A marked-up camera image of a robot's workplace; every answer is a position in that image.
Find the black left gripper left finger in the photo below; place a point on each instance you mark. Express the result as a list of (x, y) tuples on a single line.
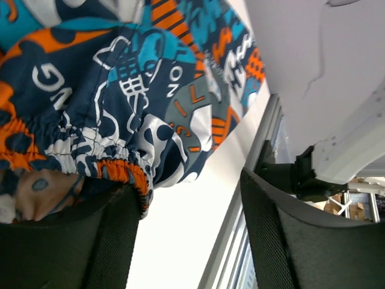
[(89, 245)]

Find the aluminium mounting rail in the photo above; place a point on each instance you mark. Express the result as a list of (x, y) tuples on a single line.
[(230, 264)]

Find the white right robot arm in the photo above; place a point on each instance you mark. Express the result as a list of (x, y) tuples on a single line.
[(325, 168)]

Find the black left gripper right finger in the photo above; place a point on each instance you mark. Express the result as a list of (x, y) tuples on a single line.
[(295, 245)]

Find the colourful patterned shorts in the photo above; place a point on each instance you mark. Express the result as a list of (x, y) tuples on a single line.
[(133, 92)]

